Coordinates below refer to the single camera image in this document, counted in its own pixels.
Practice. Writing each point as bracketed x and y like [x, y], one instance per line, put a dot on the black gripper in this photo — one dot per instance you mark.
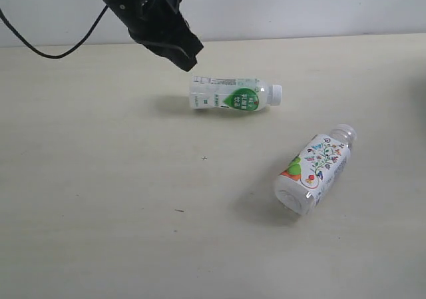
[159, 26]

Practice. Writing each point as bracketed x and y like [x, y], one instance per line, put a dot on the green label white bottle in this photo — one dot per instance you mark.
[249, 95]

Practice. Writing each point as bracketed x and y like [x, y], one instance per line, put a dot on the floral label clear bottle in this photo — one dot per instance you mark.
[309, 176]

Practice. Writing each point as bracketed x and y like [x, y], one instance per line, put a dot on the black sleeved forearm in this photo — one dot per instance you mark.
[418, 93]

